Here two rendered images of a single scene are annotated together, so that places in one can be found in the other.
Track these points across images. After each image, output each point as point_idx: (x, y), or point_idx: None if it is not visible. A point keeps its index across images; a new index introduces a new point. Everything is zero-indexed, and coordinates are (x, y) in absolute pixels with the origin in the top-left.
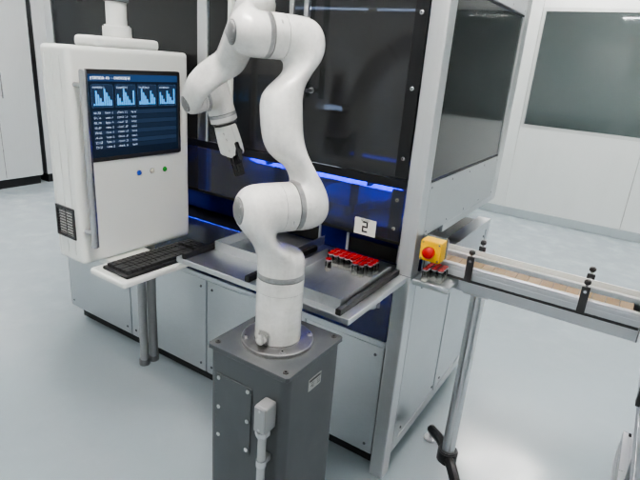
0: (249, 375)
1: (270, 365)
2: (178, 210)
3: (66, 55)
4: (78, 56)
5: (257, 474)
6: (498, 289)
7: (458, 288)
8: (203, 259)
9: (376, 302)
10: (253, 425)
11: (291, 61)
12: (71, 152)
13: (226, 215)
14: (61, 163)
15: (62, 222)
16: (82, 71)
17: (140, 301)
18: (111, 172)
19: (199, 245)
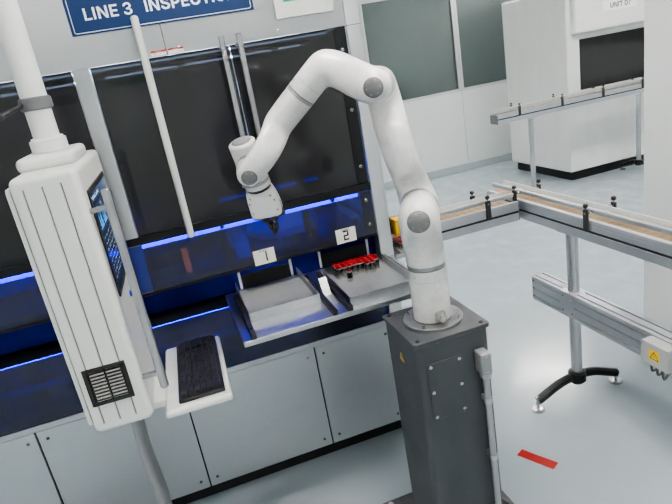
0: (456, 345)
1: (466, 326)
2: None
3: (76, 180)
4: (81, 178)
5: (490, 410)
6: None
7: None
8: (266, 330)
9: None
10: (483, 372)
11: (391, 100)
12: (108, 292)
13: (162, 312)
14: (85, 316)
15: (101, 388)
16: (109, 190)
17: (145, 450)
18: (126, 301)
19: (203, 339)
